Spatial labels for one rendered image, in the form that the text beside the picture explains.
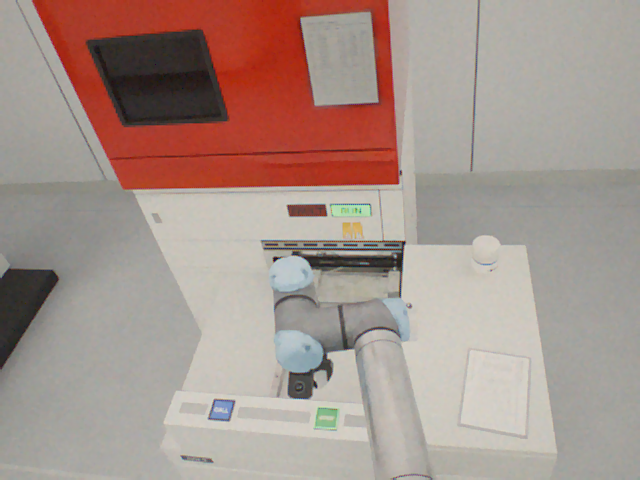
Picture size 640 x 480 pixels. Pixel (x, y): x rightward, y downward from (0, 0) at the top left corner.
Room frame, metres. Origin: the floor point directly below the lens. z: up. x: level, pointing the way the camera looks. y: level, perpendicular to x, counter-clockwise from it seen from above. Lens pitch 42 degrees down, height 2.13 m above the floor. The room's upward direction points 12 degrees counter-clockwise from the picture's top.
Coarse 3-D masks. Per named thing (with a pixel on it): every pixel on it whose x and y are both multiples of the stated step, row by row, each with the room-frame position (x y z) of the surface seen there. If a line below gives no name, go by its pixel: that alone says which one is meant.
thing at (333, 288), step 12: (324, 276) 1.18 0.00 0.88; (336, 276) 1.16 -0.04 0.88; (324, 288) 1.13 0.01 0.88; (336, 288) 1.12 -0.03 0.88; (348, 288) 1.11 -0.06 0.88; (360, 288) 1.10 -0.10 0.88; (372, 288) 1.09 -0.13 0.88; (384, 288) 1.08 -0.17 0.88; (324, 300) 1.10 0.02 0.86; (336, 300) 1.09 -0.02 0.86; (348, 300) 1.08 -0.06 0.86; (360, 300) 1.07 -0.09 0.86
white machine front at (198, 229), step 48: (144, 192) 1.39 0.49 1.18; (192, 192) 1.34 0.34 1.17; (240, 192) 1.30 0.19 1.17; (288, 192) 1.26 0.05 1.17; (336, 192) 1.22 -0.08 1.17; (384, 192) 1.18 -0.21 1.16; (192, 240) 1.36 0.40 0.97; (240, 240) 1.31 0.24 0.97; (288, 240) 1.27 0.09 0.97; (336, 240) 1.23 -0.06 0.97; (384, 240) 1.18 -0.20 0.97
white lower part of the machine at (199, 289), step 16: (416, 224) 1.76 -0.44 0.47; (416, 240) 1.72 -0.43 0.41; (176, 272) 1.40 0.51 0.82; (192, 272) 1.38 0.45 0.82; (208, 272) 1.36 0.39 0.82; (224, 272) 1.35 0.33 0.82; (192, 288) 1.39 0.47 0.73; (208, 288) 1.37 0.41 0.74; (192, 304) 1.39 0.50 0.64; (208, 304) 1.37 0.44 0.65
